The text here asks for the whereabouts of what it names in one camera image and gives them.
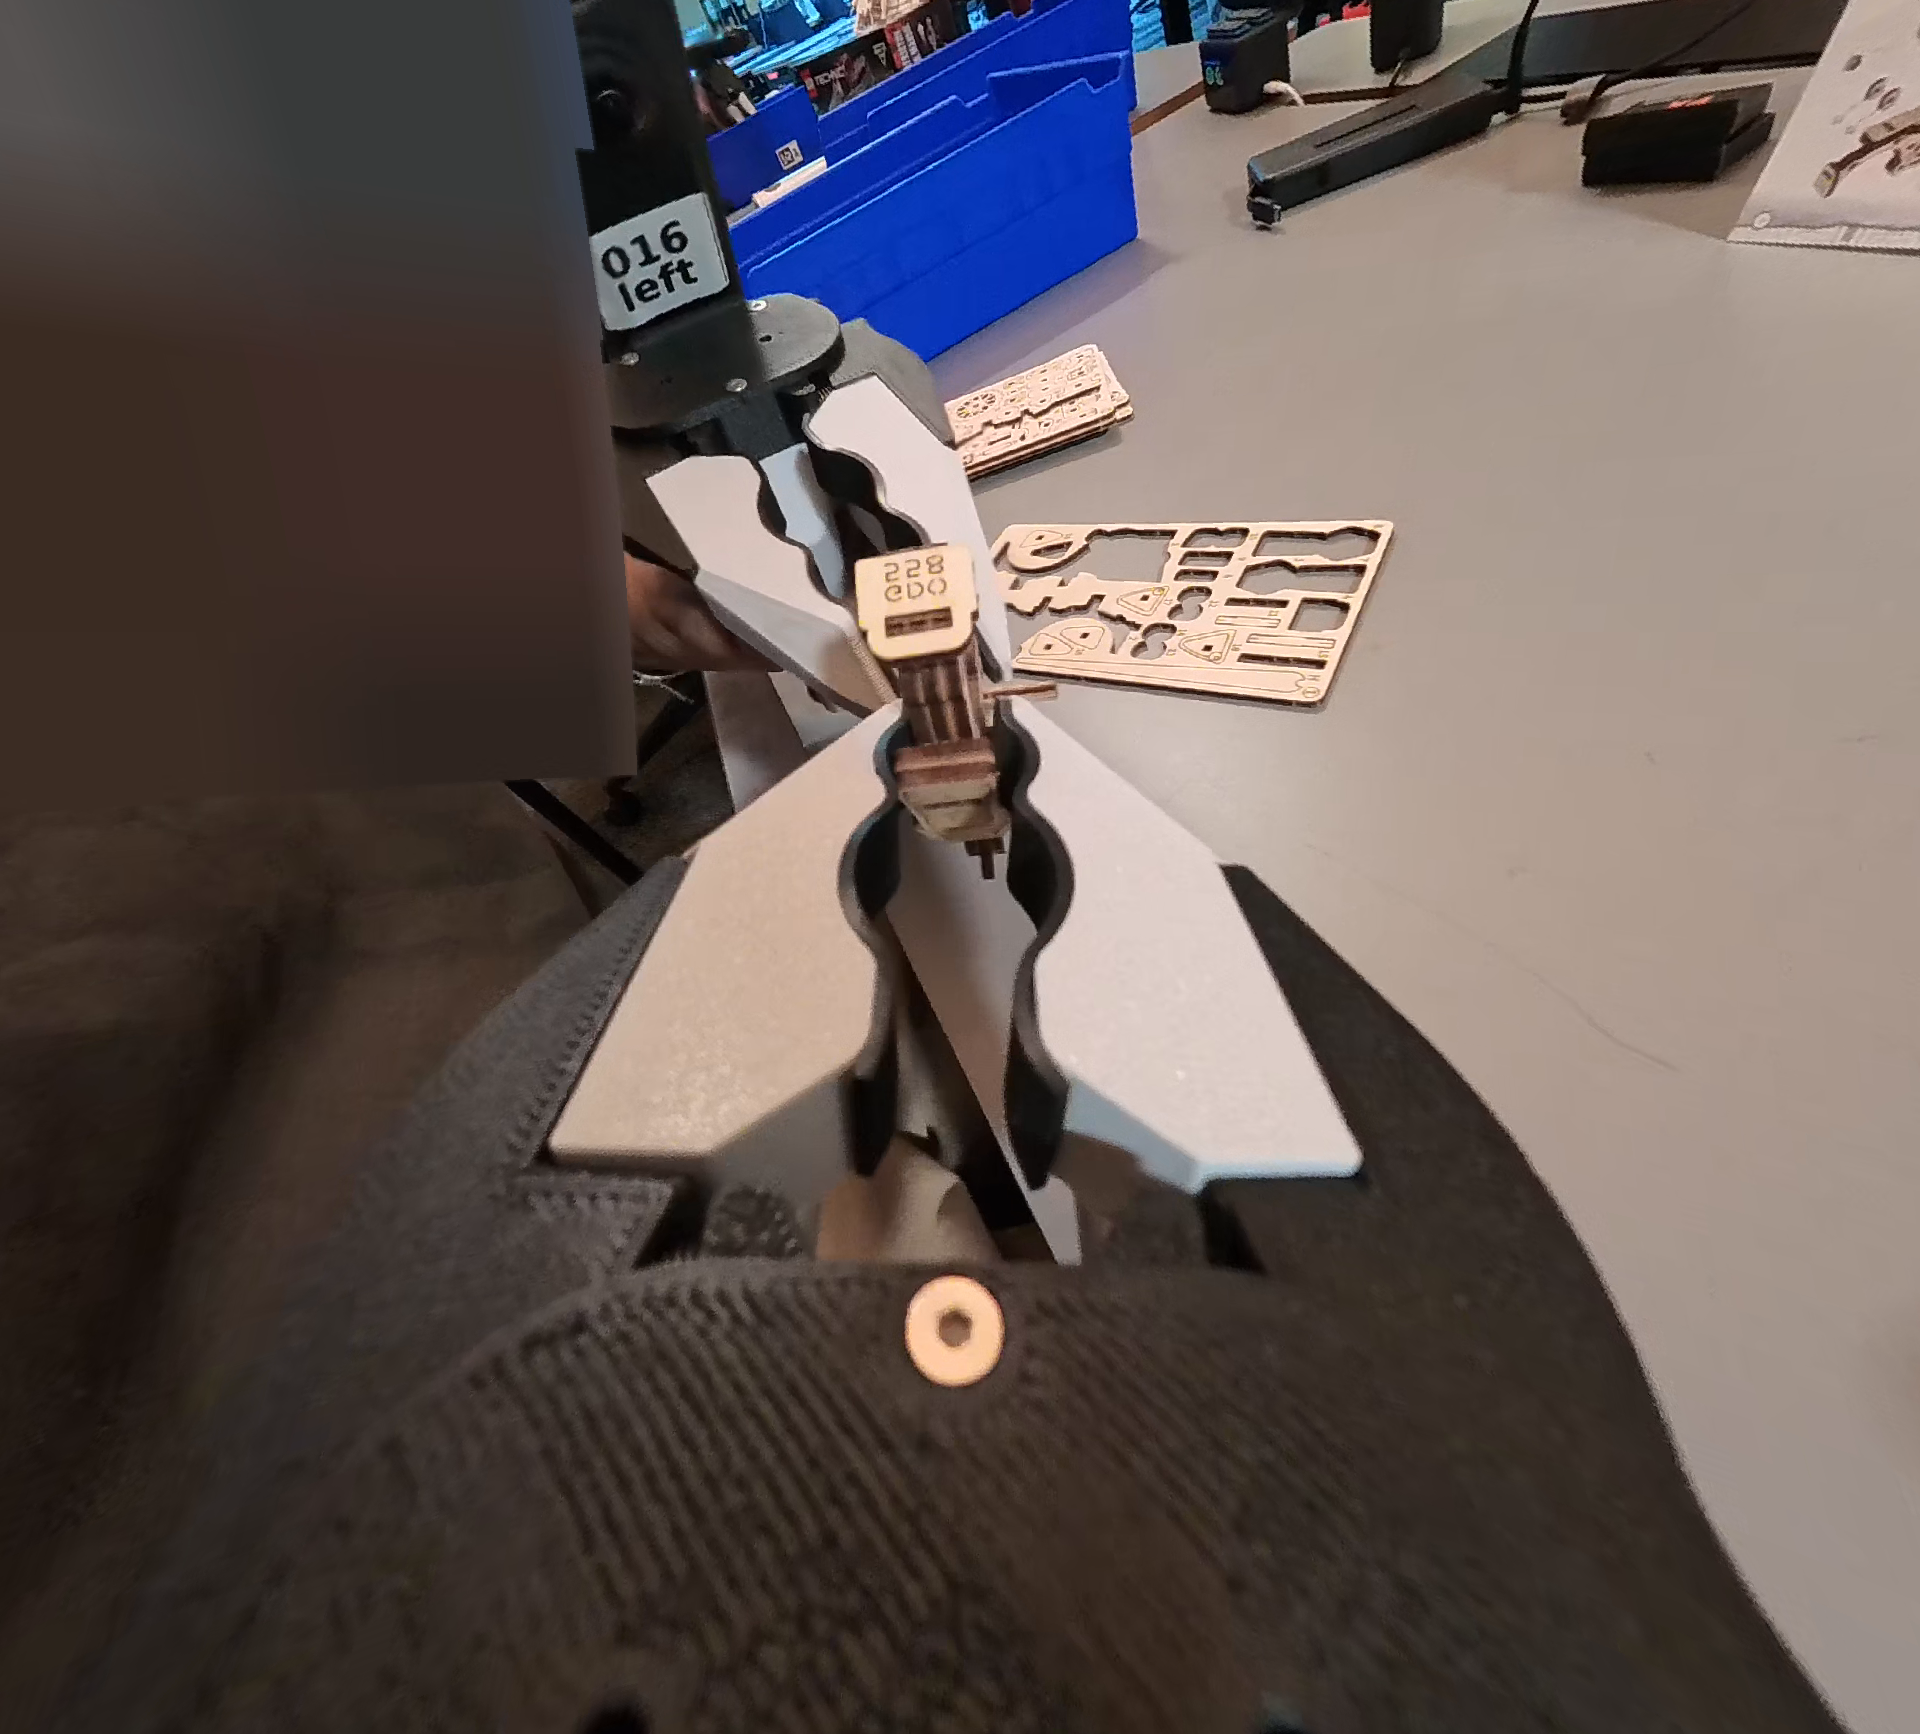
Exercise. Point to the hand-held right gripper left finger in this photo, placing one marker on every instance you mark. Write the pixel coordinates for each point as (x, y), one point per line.
(721, 1014)

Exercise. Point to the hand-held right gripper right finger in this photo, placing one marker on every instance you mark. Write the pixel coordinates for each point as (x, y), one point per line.
(1201, 1014)

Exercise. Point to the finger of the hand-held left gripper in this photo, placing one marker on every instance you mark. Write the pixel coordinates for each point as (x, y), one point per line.
(909, 483)
(750, 565)

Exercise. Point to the layered wooden model assembly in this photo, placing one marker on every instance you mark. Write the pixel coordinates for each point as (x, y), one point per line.
(915, 608)

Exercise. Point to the grey desk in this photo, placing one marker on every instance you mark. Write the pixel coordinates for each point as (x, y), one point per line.
(1501, 789)

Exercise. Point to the person's left hand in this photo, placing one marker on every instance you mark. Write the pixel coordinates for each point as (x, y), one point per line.
(674, 625)

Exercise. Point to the stack of wooden sheets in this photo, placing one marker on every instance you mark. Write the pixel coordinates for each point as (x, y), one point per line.
(1035, 414)

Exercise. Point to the blue plastic bin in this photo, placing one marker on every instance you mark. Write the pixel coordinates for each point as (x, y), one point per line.
(974, 248)
(1050, 17)

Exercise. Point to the laser-cut plywood parts sheet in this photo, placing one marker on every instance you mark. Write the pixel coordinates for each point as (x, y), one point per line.
(1359, 573)

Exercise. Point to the black charger with display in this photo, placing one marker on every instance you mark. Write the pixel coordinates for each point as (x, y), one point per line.
(1244, 69)

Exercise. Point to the long black device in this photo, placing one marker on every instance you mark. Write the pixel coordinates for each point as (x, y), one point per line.
(1364, 153)

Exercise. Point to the flat black box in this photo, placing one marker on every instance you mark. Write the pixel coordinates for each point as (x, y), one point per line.
(1681, 136)

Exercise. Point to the grey monitor base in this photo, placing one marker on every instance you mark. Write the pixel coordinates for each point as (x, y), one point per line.
(1681, 33)

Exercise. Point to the white instruction sheet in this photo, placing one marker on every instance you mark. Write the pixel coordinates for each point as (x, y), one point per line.
(1844, 145)

